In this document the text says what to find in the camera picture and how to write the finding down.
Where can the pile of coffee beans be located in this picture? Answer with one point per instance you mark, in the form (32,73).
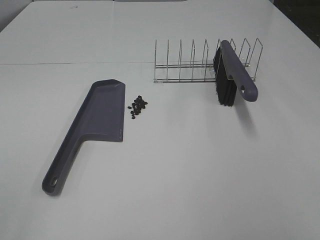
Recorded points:
(137,106)

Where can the purple plastic dustpan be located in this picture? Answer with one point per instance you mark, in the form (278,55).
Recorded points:
(99,118)

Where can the purple hand brush black bristles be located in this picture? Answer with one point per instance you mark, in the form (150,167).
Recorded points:
(231,76)

